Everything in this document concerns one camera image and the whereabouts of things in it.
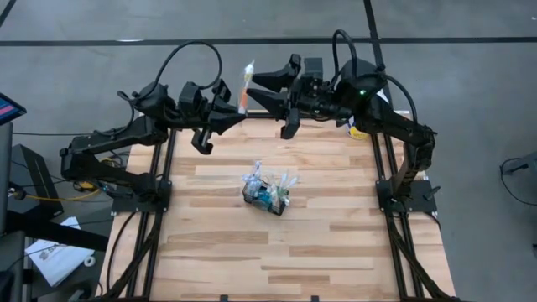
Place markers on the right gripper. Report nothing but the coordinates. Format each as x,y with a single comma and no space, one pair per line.
312,94

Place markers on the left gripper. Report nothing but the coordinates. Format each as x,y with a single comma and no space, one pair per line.
197,107

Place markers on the green toothbrush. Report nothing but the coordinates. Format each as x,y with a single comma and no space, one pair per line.
292,181
284,178

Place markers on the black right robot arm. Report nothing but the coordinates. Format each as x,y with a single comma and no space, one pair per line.
398,126

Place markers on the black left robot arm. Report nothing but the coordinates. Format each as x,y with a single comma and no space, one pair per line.
109,144

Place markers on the disinfecting wipes canister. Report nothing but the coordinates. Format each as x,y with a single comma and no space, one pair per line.
356,132

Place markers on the black computer case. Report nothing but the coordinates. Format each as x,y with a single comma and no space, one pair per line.
35,176

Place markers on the black desk leg bar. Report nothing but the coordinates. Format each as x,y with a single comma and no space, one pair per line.
63,235

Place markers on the white tape roll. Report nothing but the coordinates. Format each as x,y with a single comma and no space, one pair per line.
85,261

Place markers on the blue monitor screen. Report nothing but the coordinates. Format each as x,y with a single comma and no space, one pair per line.
10,110

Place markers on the white paper sheet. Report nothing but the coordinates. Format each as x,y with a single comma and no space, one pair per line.
54,260

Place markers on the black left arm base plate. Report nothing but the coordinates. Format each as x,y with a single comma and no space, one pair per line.
126,207

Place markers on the black frame clamp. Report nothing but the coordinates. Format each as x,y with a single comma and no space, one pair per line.
224,298
315,299

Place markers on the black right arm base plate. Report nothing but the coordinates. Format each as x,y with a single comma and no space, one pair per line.
419,203

